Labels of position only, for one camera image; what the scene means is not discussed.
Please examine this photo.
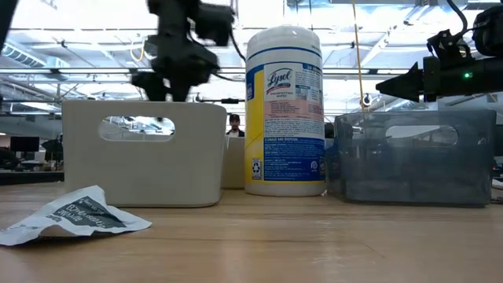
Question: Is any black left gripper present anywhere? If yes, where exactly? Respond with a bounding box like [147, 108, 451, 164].
[130, 34, 222, 103]

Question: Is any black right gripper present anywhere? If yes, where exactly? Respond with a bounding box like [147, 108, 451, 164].
[375, 56, 479, 104]

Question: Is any horizontal metal beam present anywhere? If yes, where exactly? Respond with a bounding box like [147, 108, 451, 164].
[0, 66, 412, 76]

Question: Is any person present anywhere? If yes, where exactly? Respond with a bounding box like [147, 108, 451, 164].
[225, 113, 246, 138]

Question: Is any dark translucent plastic bin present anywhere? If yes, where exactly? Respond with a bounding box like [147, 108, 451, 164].
[324, 108, 497, 208]

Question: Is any light grey plastic bin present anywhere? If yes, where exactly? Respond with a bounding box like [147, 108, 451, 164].
[220, 134, 247, 190]
[61, 100, 228, 208]

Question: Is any Lysol disinfecting wipes canister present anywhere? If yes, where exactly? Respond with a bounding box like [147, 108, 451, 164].
[244, 24, 327, 197]

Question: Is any black monitor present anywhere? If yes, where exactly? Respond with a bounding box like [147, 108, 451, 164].
[9, 136, 41, 153]

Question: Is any yellow hanging power cable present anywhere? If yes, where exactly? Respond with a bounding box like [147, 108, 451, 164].
[351, 0, 365, 110]

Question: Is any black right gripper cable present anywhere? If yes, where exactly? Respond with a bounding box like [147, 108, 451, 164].
[446, 0, 469, 39]

